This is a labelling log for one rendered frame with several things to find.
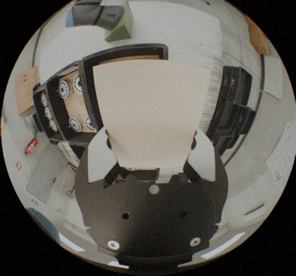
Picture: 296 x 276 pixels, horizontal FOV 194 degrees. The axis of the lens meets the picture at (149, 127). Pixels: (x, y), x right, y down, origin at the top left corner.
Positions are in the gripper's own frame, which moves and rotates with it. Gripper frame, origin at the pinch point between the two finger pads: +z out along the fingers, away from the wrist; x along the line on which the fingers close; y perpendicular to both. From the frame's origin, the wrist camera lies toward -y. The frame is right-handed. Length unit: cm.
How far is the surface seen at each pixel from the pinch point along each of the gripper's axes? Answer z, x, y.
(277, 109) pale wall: 40, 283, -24
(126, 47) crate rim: 17.6, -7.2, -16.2
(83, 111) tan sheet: 27.4, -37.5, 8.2
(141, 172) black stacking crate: 24, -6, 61
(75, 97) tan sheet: 27.5, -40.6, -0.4
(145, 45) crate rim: 17.9, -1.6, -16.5
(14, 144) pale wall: -23, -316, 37
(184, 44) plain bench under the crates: 41, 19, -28
